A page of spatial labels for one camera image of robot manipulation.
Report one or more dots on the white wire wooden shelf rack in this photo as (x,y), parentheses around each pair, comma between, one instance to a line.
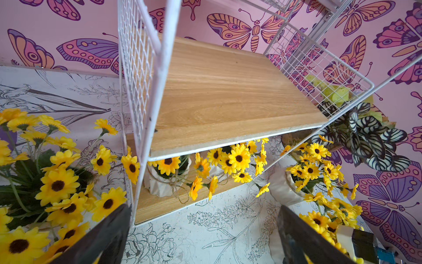
(187,96)

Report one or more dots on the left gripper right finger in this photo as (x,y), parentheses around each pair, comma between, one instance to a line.
(300,242)

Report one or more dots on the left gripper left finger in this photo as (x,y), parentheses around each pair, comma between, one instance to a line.
(105,243)

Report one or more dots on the green striped leafy plant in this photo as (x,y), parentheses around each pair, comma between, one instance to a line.
(367,138)

